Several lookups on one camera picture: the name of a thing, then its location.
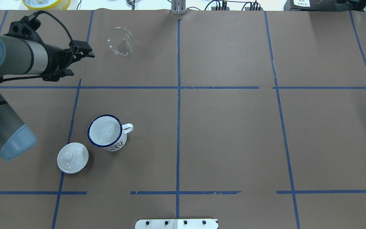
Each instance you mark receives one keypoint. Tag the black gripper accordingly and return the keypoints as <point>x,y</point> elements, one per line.
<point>55,59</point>

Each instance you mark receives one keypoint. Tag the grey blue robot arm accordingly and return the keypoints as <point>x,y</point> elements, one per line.
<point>20,56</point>

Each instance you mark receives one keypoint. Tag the clear glass funnel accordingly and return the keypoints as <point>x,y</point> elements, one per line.
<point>120,41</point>

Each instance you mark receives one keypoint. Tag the yellow white bowl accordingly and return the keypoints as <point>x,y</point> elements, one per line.
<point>46,4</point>

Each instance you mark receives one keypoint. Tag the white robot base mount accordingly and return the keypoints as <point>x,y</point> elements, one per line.
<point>177,224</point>

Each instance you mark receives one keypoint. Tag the white mug lid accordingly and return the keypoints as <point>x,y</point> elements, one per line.
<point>72,158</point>

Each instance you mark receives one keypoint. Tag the black device with label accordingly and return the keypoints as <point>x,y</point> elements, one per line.
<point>324,5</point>

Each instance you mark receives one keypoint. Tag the white enamel mug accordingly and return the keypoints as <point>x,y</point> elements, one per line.
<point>107,132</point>

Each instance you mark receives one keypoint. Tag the grey metal bracket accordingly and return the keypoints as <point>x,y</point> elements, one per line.
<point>178,7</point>

